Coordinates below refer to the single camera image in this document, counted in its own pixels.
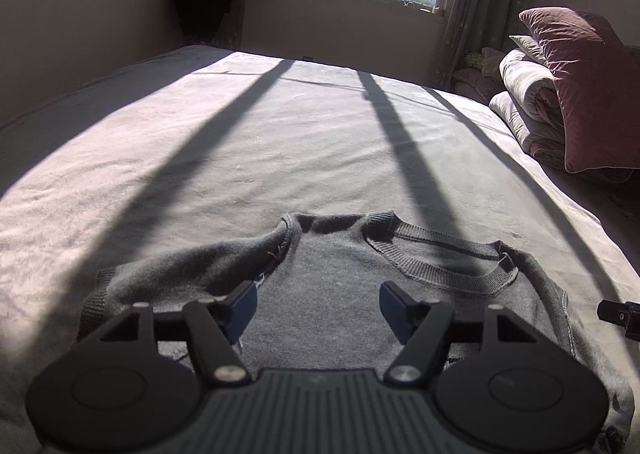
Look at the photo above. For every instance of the grey bed sheet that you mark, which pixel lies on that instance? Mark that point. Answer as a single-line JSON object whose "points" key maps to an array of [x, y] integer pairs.
{"points": [[199, 145]]}

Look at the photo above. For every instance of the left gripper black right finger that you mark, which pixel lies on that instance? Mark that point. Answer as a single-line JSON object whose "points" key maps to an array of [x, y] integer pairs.
{"points": [[439, 350]]}

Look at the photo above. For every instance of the folded white pink quilt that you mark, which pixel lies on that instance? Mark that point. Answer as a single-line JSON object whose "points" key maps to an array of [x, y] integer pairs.
{"points": [[530, 107]]}

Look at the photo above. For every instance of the pink bedding pile by curtain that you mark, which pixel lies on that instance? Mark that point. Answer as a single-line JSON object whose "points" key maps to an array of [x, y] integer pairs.
{"points": [[479, 76]]}

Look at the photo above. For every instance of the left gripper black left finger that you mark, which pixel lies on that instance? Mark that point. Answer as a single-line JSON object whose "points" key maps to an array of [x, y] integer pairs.
{"points": [[192, 347]]}

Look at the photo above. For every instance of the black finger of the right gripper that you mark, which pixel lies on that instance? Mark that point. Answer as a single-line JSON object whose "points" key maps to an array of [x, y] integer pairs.
{"points": [[626, 315]]}

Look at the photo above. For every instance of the grey knit sweater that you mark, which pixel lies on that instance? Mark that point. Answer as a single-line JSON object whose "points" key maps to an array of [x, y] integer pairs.
{"points": [[318, 278]]}

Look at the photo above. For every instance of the grey pillow behind maroon pillow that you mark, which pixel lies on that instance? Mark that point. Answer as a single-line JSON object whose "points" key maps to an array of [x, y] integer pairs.
{"points": [[529, 47]]}

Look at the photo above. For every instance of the maroon velvet pillow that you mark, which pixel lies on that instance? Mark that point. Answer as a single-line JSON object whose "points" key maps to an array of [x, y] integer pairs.
{"points": [[597, 83]]}

